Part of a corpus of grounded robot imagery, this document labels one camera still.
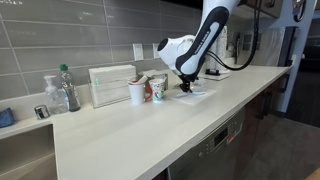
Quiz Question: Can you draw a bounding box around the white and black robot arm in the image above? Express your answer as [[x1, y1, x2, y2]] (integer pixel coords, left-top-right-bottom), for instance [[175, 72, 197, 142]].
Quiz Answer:
[[157, 0, 240, 93]]

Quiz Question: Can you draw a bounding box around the white wall outlet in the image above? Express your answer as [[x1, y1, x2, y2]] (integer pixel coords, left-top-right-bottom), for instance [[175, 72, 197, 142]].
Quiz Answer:
[[153, 43, 160, 59], [133, 44, 144, 61]]

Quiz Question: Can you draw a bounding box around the kitchen sink basin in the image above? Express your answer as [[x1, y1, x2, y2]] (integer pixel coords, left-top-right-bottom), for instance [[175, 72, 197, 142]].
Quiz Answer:
[[0, 125, 57, 180]]

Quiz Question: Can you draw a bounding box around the blue sponge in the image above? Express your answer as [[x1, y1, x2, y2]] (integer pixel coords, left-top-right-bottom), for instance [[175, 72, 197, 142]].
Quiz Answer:
[[0, 108, 15, 128]]

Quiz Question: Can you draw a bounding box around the white wall outlet right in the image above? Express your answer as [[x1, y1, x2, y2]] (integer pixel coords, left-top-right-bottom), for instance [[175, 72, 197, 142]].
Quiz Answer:
[[153, 43, 160, 59]]

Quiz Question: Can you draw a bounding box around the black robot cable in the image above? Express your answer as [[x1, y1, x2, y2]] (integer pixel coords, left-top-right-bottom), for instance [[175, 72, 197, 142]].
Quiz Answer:
[[204, 0, 263, 72]]

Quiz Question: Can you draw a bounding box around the stainless steel dishwasher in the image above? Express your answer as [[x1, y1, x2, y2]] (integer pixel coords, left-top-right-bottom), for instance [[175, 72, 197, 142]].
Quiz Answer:
[[167, 108, 245, 180]]

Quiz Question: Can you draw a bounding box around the clear soap pump bottle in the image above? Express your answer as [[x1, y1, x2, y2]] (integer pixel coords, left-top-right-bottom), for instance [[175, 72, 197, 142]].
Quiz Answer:
[[44, 75, 67, 115]]

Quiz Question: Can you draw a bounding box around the white mug red handle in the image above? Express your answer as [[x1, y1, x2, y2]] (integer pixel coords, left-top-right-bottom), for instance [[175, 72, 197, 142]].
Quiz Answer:
[[128, 81, 152, 105]]

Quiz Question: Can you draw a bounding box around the white wall outlet left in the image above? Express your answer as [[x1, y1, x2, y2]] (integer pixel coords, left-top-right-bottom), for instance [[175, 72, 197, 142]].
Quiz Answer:
[[133, 44, 144, 61]]

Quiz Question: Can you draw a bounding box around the dark wood cabinet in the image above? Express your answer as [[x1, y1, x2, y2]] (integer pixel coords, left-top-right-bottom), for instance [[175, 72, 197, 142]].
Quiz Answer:
[[233, 75, 289, 180]]

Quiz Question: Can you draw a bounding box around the chrome sink faucet knob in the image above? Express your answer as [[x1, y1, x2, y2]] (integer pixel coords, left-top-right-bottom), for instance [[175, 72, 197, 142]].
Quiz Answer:
[[34, 105, 50, 120]]

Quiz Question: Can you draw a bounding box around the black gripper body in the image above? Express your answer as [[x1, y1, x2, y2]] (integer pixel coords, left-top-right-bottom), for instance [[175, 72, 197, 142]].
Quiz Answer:
[[179, 75, 193, 93]]

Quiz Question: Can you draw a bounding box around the patterned paper cup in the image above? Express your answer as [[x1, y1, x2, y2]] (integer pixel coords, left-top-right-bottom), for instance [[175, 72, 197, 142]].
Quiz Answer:
[[149, 79, 164, 102]]

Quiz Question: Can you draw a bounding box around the white paper towel stack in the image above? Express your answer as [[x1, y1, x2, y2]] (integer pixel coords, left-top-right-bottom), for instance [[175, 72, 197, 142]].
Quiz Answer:
[[89, 65, 136, 108]]

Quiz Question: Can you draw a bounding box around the green capped dish soap bottle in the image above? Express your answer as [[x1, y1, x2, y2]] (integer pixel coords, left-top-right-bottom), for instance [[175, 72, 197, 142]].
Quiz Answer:
[[60, 64, 81, 112]]

